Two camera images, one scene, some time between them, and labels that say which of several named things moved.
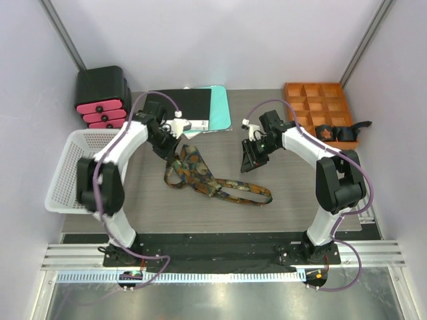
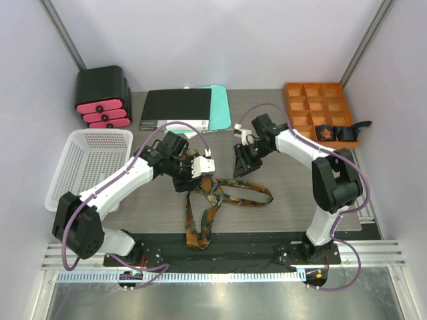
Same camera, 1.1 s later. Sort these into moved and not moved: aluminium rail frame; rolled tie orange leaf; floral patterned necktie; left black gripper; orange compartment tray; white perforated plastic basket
Moved: floral patterned necktie; left black gripper
Not moved: rolled tie orange leaf; white perforated plastic basket; aluminium rail frame; orange compartment tray
